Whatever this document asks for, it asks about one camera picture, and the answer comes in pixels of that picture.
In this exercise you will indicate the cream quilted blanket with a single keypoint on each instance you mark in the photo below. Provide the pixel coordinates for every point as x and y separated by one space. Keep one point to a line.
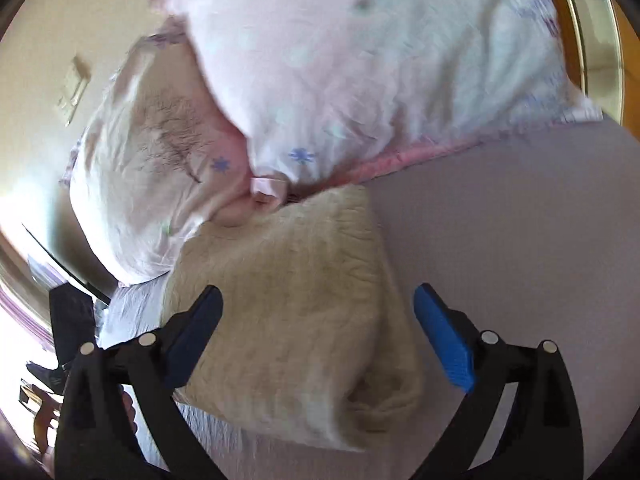
290 310

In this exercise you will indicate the light blue striped cloth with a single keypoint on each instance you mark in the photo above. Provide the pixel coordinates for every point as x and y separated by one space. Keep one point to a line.
132 310

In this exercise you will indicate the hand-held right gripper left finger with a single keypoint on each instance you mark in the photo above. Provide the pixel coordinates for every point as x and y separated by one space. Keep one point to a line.
194 332

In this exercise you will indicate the white pillow with pink trim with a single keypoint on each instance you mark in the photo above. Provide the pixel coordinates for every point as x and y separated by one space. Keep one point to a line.
375 85

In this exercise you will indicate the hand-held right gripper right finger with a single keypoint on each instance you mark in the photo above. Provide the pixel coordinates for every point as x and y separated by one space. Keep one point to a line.
445 342

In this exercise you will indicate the beige wall switch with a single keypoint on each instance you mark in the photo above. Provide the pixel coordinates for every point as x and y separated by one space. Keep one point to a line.
75 85

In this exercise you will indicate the wooden headboard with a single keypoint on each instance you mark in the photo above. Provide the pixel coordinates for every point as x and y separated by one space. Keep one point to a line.
575 67

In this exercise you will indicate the white floral pillow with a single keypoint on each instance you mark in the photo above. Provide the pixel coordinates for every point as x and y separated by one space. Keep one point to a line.
140 185

